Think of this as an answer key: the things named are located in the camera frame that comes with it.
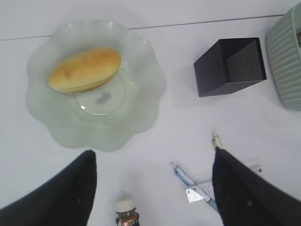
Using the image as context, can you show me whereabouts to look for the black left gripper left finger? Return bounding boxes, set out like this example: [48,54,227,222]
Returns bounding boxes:
[0,150,97,226]

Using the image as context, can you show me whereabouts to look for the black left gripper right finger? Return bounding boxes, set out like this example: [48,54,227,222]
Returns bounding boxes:
[212,147,301,226]

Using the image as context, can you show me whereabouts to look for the Nescafe coffee bottle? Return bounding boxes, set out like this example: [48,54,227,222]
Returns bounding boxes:
[115,196,140,226]

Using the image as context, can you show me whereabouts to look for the brown bread roll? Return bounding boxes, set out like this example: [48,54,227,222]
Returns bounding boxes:
[48,48,121,94]

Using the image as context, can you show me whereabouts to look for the paper ball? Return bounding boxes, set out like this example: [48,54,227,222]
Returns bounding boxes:
[296,32,301,46]

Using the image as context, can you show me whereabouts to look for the green cream pen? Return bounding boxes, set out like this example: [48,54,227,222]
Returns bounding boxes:
[212,131,223,151]

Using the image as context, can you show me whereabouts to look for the blue white pen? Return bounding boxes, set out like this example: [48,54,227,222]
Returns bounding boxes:
[170,162,219,213]

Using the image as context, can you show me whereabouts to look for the pale green glass plate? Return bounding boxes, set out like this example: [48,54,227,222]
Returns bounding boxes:
[26,20,166,152]

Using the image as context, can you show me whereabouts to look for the black mesh pen holder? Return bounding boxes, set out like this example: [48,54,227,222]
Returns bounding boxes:
[194,37,267,97]

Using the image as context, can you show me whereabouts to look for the light green woven basket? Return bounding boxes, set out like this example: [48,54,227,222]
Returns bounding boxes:
[265,3,301,111]

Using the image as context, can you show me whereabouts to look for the clear plastic ruler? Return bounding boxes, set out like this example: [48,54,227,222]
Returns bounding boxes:
[184,166,263,203]

